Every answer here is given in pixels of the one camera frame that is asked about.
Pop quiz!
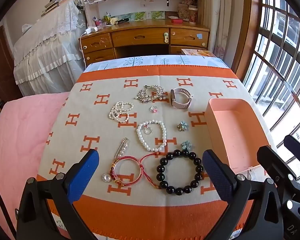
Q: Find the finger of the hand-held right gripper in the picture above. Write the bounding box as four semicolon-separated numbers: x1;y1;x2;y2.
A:
283;134;300;164
256;145;300;200

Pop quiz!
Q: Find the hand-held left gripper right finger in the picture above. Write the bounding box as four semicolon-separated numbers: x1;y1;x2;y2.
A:
202;149;284;240

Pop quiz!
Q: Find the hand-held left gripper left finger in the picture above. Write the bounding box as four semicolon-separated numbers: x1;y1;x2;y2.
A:
15;149;100;240

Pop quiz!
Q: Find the red string bangle bracelet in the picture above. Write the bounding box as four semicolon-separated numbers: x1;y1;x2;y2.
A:
101;152;165;189

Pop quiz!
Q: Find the pink cardboard box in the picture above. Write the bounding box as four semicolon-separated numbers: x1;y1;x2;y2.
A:
204;98;270;174

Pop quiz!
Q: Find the silver safety pin brooch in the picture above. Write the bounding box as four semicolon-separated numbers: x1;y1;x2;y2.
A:
114;137;130;159

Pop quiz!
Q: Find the black bead bracelet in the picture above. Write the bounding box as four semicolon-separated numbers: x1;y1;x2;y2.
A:
156;149;205;195

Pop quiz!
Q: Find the small pearl necklace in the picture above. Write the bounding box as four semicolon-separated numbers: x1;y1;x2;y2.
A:
108;101;135;123

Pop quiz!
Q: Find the large pearl bracelet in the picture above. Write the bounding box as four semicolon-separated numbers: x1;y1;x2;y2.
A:
136;120;167;152

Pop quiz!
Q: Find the pink smartwatch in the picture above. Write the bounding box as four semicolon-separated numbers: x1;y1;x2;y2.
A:
170;87;193;110

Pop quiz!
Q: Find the crystal leaf hair comb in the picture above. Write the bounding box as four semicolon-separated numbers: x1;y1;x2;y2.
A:
135;85;168;103

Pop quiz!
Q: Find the orange beige printed blanket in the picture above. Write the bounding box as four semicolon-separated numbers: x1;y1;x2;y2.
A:
36;65;273;238

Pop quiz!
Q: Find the pink bed sheet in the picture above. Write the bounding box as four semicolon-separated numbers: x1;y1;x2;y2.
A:
0;92;70;240

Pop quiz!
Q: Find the window with dark grille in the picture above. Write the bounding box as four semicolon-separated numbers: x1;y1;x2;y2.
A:
242;0;300;180

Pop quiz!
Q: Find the magazine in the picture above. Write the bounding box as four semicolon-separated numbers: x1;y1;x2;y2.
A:
181;49;215;57

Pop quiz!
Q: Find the blue floral bed sheet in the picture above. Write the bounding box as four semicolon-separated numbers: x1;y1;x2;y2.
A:
85;54;230;72

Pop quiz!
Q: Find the white lace cover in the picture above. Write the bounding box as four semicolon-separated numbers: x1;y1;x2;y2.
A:
13;0;87;97

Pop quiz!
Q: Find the brown door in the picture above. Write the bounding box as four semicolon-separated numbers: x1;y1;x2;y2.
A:
0;26;23;110

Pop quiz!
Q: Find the white floral curtain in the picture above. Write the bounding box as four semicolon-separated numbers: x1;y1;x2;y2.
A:
207;0;243;63

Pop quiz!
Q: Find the wooden desk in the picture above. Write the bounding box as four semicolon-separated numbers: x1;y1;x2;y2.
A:
79;20;211;67

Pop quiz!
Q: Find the floral canister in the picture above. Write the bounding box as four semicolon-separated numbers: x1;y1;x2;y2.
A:
189;7;198;24

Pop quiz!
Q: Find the floral bag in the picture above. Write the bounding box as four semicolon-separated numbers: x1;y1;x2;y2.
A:
177;2;190;22

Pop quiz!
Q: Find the green floral picture strip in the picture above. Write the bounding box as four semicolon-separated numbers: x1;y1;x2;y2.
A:
126;10;165;20

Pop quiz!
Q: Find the stack of books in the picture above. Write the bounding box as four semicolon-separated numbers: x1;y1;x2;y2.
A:
41;0;79;18

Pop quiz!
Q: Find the white cable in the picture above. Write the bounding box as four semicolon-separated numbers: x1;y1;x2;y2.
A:
79;31;87;69

